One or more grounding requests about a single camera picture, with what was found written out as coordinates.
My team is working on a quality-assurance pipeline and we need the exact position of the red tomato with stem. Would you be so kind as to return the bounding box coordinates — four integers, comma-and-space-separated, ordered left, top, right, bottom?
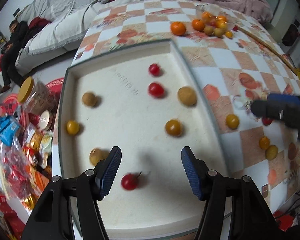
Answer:
121, 172, 142, 191

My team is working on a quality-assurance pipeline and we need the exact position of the yellow tomato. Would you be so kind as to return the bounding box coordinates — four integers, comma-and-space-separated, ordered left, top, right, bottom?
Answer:
259, 136, 270, 151
66, 120, 80, 135
224, 31, 233, 39
225, 114, 239, 129

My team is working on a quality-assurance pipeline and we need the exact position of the large brown longan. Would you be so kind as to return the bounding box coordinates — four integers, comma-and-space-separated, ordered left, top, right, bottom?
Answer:
177, 86, 197, 106

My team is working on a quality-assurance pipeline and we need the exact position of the yellow-brown fruit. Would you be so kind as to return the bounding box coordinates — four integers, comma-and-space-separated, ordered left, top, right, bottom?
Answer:
165, 119, 183, 137

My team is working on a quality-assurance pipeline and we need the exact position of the red cherry tomato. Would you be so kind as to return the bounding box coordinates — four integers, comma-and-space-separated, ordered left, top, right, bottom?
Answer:
148, 82, 165, 98

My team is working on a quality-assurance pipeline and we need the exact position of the red tomato at bottom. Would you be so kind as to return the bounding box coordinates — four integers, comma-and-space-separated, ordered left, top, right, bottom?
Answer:
262, 117, 273, 126

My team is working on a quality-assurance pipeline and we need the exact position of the long wooden stick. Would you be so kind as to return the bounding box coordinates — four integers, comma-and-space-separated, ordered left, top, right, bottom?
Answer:
236, 25, 298, 76

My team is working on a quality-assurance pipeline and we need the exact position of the yellow-green fruit table edge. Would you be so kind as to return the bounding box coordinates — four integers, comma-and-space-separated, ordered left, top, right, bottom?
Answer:
265, 145, 279, 160

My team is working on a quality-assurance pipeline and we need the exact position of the yellow tomato beside tray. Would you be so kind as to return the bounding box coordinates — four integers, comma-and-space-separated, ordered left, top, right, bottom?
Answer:
225, 114, 239, 129

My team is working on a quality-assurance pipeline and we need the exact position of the pile of snack packets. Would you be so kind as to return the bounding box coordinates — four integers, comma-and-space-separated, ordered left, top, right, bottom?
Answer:
0, 94, 53, 237

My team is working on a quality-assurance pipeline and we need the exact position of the yellow tomato below bowl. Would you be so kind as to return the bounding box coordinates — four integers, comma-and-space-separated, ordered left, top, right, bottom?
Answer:
224, 31, 233, 39

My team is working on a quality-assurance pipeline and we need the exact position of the blue snack packet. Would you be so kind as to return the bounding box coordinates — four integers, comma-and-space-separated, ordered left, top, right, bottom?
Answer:
0, 115, 21, 147

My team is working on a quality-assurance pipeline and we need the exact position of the yellow fruit in bowl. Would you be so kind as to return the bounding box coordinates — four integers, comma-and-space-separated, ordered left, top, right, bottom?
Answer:
216, 21, 228, 33

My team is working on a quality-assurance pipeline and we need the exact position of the orange in bowl right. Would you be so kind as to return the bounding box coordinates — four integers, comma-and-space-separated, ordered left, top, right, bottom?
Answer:
217, 15, 228, 22

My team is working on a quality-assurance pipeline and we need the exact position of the orange in bowl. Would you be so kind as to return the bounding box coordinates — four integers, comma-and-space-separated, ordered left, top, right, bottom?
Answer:
217, 15, 228, 22
202, 11, 215, 24

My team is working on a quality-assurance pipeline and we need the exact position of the clear glass fruit bowl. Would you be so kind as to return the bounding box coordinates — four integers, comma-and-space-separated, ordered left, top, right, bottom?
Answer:
196, 3, 237, 31

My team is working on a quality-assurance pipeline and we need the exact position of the orange in bowl left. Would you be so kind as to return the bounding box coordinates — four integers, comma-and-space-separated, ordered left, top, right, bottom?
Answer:
202, 11, 215, 24

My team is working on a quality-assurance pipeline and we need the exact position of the orange mandarin near bowl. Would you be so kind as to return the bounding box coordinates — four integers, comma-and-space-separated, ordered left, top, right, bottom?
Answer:
192, 19, 205, 32

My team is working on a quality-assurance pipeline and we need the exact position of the jar with wooden lid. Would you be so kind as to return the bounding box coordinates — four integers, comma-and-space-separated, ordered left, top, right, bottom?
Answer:
17, 76, 58, 115

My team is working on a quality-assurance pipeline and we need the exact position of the orange mandarin far left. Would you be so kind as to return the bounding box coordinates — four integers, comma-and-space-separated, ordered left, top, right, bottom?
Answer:
170, 22, 186, 36

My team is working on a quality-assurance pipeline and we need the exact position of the white tray box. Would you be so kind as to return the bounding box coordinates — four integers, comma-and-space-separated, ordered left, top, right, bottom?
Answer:
58, 40, 228, 239

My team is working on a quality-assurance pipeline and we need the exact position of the person in black clothes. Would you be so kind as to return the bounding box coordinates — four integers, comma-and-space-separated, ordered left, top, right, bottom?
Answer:
0, 20, 29, 94

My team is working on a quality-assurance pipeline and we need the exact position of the white sofa cover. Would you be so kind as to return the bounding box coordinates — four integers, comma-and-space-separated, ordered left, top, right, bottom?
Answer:
14, 0, 172, 75

